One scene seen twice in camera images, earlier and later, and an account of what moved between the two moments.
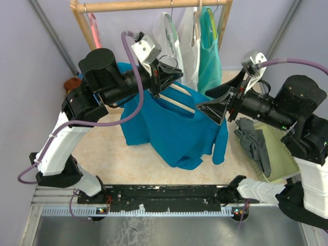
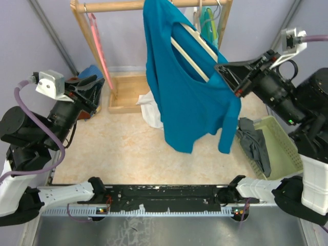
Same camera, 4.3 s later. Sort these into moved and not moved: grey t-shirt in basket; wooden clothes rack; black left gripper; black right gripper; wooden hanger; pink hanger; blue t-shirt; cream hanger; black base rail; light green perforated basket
Moved: black right gripper; blue t-shirt; black left gripper; cream hanger
Not moved: grey t-shirt in basket; pink hanger; wooden hanger; light green perforated basket; wooden clothes rack; black base rail
